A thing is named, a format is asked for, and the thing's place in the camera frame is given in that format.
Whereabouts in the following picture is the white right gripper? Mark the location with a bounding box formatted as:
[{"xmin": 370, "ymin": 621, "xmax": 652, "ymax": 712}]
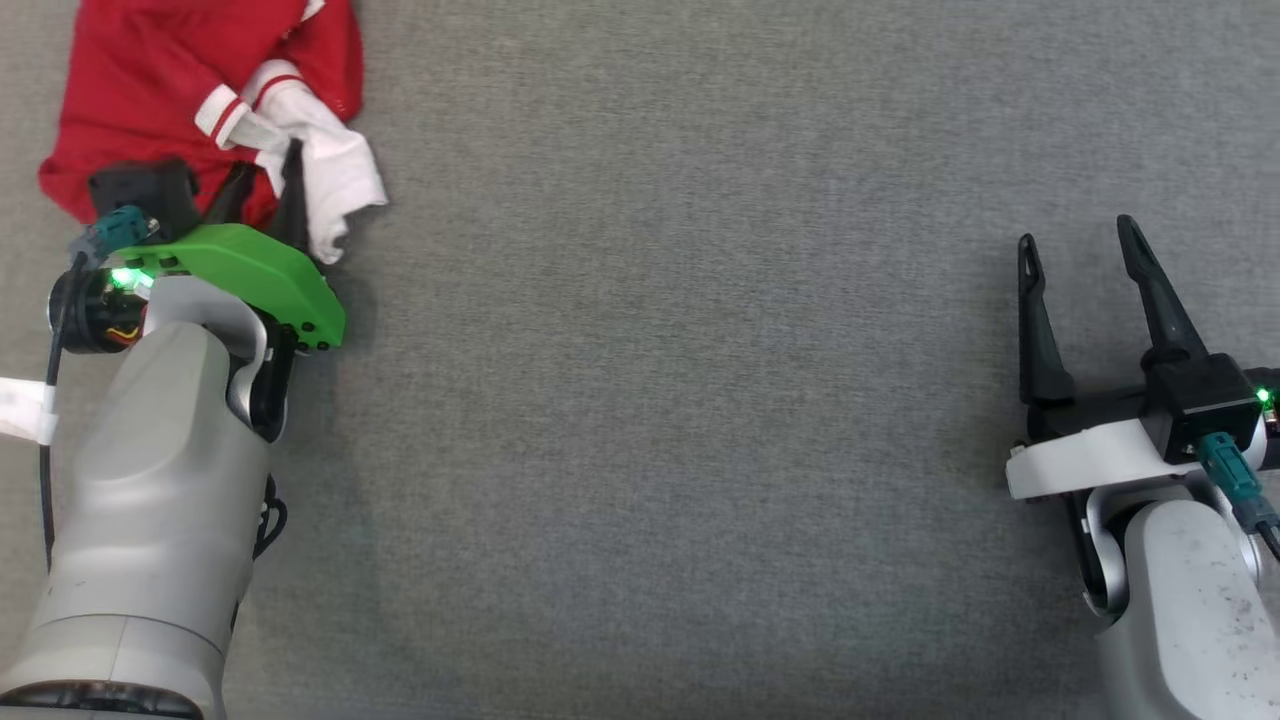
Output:
[{"xmin": 1005, "ymin": 215, "xmax": 1280, "ymax": 501}]

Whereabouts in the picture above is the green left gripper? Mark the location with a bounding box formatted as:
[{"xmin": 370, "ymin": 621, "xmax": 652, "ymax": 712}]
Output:
[{"xmin": 115, "ymin": 140, "xmax": 347, "ymax": 352}]

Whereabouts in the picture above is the red and white shirt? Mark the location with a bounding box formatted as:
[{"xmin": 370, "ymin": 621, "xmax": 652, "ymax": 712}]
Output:
[{"xmin": 38, "ymin": 0, "xmax": 389, "ymax": 266}]

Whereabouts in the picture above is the teal left camera connector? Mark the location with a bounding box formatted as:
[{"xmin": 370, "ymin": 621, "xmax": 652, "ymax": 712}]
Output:
[{"xmin": 70, "ymin": 205, "xmax": 153, "ymax": 269}]

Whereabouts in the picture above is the teal camera connector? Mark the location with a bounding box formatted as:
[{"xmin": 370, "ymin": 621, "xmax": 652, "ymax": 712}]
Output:
[
  {"xmin": 1197, "ymin": 432, "xmax": 1265, "ymax": 506},
  {"xmin": 70, "ymin": 205, "xmax": 153, "ymax": 269}
]

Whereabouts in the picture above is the teal right camera connector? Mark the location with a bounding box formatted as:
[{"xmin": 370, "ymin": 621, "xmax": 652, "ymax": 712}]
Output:
[{"xmin": 1197, "ymin": 432, "xmax": 1265, "ymax": 506}]

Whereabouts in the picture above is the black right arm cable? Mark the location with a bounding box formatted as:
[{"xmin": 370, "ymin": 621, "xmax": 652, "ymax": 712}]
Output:
[{"xmin": 1240, "ymin": 495, "xmax": 1280, "ymax": 563}]

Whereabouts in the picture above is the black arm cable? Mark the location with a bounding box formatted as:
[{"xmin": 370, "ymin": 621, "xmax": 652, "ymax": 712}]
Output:
[
  {"xmin": 1240, "ymin": 495, "xmax": 1280, "ymax": 563},
  {"xmin": 38, "ymin": 250, "xmax": 93, "ymax": 573}
]

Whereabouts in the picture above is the white cable label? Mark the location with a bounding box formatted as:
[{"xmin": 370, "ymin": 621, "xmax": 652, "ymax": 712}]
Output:
[{"xmin": 0, "ymin": 377, "xmax": 59, "ymax": 445}]

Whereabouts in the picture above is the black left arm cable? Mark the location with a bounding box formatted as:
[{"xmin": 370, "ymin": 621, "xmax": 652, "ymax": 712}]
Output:
[{"xmin": 38, "ymin": 250, "xmax": 93, "ymax": 573}]

